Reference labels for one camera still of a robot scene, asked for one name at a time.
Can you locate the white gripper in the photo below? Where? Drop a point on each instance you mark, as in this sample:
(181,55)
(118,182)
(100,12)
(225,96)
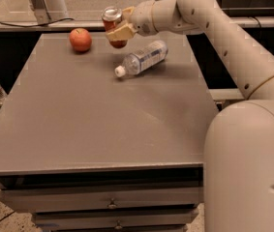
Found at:
(141,17)

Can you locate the red coke can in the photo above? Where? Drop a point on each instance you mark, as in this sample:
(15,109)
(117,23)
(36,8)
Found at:
(111,17)

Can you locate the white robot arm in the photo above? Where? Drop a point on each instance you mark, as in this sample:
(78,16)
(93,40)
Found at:
(238,169)

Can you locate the red apple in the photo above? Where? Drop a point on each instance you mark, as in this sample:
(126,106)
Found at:
(80,39)

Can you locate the clear plastic water bottle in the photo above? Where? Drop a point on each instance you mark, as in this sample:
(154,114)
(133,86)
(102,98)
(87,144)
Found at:
(142,59)

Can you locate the grey drawer cabinet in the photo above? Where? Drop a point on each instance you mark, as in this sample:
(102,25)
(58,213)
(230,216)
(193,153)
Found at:
(70,122)

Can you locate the upper grey drawer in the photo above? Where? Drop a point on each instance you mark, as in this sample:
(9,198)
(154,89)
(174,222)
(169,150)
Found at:
(46,200)

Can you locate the grey drawer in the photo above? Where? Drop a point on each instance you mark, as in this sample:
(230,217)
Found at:
(115,219)
(46,200)

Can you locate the lower grey drawer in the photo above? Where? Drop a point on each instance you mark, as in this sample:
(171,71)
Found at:
(115,219)

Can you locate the metal bracket post left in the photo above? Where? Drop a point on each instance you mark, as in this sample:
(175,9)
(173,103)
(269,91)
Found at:
(40,11)

